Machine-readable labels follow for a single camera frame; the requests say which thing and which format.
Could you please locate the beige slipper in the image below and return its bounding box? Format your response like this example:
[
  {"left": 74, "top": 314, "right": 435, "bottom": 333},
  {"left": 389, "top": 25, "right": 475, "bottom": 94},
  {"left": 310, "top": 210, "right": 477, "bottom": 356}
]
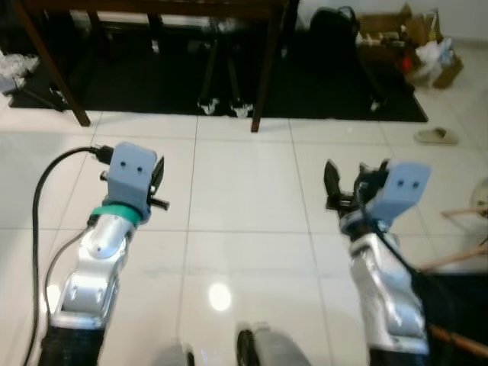
[{"left": 413, "top": 127, "right": 461, "bottom": 146}]

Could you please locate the black stand with white feet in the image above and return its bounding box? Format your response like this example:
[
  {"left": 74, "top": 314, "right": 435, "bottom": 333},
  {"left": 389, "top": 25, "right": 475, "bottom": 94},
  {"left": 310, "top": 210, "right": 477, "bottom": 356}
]
[
  {"left": 357, "top": 52, "right": 388, "bottom": 114},
  {"left": 196, "top": 32, "right": 257, "bottom": 120}
]

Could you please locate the black floor mat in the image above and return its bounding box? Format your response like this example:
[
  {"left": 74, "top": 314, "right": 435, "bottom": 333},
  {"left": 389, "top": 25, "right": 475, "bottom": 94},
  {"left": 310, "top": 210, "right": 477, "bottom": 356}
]
[{"left": 0, "top": 29, "right": 429, "bottom": 124}]

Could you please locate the white chair with wooden legs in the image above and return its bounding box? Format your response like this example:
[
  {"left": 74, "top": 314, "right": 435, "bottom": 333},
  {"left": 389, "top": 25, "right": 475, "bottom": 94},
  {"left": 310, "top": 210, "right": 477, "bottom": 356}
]
[{"left": 418, "top": 177, "right": 488, "bottom": 273}]

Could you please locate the white plastic bag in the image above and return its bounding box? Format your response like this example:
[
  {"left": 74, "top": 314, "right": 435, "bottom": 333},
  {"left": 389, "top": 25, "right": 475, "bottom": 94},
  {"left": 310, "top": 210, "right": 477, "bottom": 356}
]
[{"left": 410, "top": 40, "right": 458, "bottom": 86}]

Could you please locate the dark brown wooden table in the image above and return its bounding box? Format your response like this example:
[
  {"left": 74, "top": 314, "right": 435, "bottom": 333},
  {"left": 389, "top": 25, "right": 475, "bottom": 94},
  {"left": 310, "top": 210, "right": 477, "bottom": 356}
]
[{"left": 11, "top": 0, "right": 300, "bottom": 134}]

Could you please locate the brown cardboard box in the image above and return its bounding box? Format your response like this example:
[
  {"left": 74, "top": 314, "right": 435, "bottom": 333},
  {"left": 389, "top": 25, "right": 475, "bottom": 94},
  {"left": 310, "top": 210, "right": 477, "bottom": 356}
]
[{"left": 357, "top": 6, "right": 464, "bottom": 90}]

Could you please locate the black backpack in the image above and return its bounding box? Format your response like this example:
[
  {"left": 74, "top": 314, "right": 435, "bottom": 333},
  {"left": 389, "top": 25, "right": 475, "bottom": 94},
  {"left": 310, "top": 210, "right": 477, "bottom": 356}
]
[{"left": 308, "top": 7, "right": 361, "bottom": 63}]

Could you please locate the dark rug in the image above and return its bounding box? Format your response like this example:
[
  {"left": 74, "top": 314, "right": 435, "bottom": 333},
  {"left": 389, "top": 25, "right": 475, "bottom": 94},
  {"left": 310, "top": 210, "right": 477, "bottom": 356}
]
[{"left": 412, "top": 271, "right": 488, "bottom": 366}]

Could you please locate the grey robot left foot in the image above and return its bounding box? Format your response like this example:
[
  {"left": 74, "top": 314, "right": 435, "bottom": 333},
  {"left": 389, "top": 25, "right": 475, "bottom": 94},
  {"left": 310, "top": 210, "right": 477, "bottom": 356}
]
[{"left": 151, "top": 343, "right": 193, "bottom": 366}]

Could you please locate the grey robot foot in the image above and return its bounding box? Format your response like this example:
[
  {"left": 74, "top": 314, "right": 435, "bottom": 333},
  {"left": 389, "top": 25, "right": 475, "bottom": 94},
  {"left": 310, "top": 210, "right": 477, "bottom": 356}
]
[
  {"left": 235, "top": 323, "right": 312, "bottom": 366},
  {"left": 151, "top": 343, "right": 193, "bottom": 366}
]

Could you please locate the grey robot right foot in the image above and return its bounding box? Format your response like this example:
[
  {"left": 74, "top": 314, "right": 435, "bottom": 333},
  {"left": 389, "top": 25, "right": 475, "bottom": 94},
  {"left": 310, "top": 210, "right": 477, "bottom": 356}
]
[{"left": 235, "top": 323, "right": 312, "bottom": 366}]

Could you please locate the wooden chair leg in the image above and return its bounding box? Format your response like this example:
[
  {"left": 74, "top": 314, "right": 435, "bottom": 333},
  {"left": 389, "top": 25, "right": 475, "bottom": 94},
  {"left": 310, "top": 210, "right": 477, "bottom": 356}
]
[{"left": 427, "top": 323, "right": 488, "bottom": 360}]

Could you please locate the white crumpled cloth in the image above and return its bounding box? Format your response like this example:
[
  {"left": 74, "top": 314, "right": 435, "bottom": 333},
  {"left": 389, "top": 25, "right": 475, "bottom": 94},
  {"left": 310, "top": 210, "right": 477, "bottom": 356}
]
[{"left": 0, "top": 52, "right": 40, "bottom": 97}]

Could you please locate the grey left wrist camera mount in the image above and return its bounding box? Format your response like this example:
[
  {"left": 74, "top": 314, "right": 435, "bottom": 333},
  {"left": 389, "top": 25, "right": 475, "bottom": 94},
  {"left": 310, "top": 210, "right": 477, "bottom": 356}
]
[{"left": 102, "top": 141, "right": 161, "bottom": 219}]

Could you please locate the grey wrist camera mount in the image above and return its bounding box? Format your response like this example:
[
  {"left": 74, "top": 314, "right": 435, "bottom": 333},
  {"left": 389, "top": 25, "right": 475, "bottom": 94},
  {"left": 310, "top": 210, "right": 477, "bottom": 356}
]
[
  {"left": 369, "top": 160, "right": 432, "bottom": 226},
  {"left": 102, "top": 141, "right": 161, "bottom": 219}
]

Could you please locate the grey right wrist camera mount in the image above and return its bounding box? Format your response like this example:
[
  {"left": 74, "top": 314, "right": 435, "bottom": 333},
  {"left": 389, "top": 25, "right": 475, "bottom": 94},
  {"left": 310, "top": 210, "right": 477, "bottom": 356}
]
[{"left": 369, "top": 160, "right": 432, "bottom": 226}]

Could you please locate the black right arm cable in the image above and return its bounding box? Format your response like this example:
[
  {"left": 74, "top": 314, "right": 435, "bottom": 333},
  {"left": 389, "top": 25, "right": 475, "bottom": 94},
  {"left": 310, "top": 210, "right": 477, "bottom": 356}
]
[{"left": 355, "top": 194, "right": 428, "bottom": 306}]

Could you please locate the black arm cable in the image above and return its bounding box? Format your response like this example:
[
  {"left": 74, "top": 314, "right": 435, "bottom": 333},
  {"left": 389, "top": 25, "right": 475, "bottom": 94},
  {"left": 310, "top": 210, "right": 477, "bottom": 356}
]
[
  {"left": 355, "top": 194, "right": 428, "bottom": 306},
  {"left": 21, "top": 145, "right": 115, "bottom": 366}
]

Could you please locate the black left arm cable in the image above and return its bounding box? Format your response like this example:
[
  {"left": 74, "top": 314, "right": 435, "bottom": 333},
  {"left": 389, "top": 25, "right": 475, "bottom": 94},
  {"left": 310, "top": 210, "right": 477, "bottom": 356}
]
[{"left": 21, "top": 145, "right": 115, "bottom": 366}]

